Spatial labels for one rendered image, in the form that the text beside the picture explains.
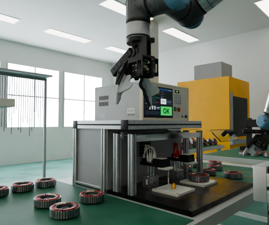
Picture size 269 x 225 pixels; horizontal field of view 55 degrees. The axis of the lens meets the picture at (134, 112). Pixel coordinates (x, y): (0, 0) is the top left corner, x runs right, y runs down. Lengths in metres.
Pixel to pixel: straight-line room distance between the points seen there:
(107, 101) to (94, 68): 7.74
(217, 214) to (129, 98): 0.69
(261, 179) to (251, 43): 6.35
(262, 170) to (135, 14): 0.54
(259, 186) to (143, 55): 0.46
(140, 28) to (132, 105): 0.64
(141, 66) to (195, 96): 4.55
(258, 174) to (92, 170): 0.90
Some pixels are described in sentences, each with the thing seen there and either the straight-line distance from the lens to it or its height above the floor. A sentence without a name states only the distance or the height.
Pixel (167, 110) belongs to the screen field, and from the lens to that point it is 1.47.
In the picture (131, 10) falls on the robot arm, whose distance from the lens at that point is 0.81.
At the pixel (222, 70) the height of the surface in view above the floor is 2.13.
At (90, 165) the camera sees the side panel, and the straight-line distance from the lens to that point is 1.43.
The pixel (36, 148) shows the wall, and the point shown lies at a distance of 7.99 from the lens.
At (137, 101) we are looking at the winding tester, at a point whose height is 1.21.
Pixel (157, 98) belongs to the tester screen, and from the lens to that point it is 1.41.
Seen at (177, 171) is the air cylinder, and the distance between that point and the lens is 1.56.
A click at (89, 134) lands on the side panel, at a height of 1.04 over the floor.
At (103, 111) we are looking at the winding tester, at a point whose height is 1.17.
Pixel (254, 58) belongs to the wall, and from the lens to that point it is 6.90.
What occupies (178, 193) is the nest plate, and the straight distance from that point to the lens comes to 1.25.
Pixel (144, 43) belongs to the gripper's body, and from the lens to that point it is 0.77.
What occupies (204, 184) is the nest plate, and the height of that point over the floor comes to 0.78.
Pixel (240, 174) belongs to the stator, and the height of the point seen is 0.78.
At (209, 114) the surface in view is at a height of 1.27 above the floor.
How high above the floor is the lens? 1.10
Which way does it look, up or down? 2 degrees up
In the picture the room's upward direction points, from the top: straight up
